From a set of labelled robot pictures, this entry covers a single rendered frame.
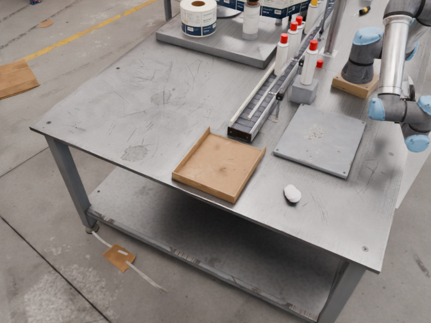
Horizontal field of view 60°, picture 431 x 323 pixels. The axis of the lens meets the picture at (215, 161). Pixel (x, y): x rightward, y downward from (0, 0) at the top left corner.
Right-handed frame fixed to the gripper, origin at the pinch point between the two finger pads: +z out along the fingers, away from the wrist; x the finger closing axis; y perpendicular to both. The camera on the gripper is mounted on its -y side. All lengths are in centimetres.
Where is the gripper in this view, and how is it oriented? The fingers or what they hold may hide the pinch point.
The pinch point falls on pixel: (405, 91)
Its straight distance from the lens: 178.1
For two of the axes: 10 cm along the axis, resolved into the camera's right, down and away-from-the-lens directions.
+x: 1.3, 7.3, 6.7
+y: -9.8, -0.2, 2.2
